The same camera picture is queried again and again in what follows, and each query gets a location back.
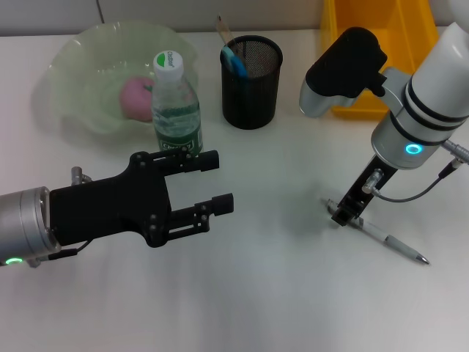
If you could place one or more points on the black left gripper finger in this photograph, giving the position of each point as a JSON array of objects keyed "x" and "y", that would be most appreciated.
[{"x": 223, "y": 204}]

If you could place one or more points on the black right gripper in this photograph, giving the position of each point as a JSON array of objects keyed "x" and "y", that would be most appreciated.
[{"x": 357, "y": 198}]

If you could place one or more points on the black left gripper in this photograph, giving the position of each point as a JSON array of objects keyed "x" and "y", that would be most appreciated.
[{"x": 106, "y": 205}]

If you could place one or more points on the clear green-label water bottle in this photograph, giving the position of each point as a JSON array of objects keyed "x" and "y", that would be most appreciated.
[{"x": 176, "y": 121}]

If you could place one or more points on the white grey pen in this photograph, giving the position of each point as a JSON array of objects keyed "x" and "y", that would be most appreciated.
[{"x": 399, "y": 247}]

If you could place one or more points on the blue scissors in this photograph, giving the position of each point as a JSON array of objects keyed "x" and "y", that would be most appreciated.
[{"x": 236, "y": 66}]

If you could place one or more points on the pink peach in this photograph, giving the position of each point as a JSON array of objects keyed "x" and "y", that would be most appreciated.
[{"x": 133, "y": 97}]

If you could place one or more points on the transparent plastic ruler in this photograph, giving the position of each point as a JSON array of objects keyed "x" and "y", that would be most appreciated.
[{"x": 223, "y": 31}]

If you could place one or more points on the black mesh pen cup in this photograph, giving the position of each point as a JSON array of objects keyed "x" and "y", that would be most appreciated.
[{"x": 256, "y": 106}]

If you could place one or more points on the pale green glass fruit plate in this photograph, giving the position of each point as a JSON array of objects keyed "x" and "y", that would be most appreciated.
[{"x": 91, "y": 47}]

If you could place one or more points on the left gripper silver connector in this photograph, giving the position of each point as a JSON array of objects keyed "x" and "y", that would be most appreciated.
[{"x": 77, "y": 174}]

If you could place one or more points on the yellow plastic bin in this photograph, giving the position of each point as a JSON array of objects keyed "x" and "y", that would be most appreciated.
[{"x": 403, "y": 36}]

